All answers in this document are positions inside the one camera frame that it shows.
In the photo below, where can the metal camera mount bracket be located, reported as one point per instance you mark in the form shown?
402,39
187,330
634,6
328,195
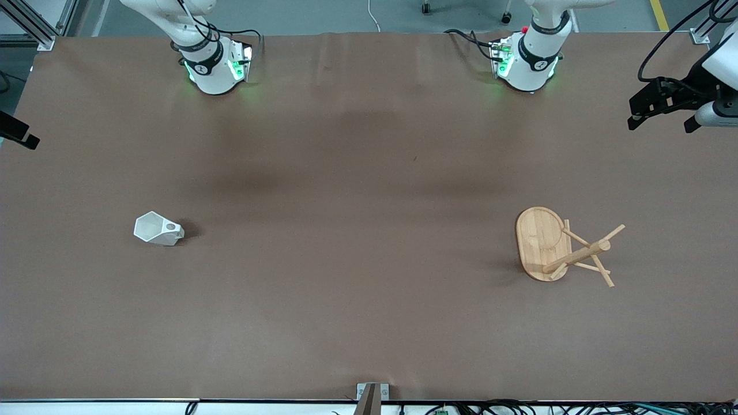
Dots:
372,395

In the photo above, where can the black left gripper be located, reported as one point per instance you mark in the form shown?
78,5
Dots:
693,85

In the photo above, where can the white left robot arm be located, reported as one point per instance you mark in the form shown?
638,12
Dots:
533,57

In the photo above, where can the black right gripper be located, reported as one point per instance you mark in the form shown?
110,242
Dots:
12,130

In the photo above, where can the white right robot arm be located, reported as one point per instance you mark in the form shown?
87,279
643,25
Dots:
210,75

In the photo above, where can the brown table cover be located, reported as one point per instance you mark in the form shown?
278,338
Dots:
369,230

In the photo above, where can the wooden cup rack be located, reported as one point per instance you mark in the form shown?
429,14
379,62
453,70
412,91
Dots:
539,242

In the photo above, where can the white faceted cup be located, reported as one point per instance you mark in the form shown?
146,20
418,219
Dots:
153,229

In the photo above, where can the aluminium frame post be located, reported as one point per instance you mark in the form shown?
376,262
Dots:
34,26
706,31

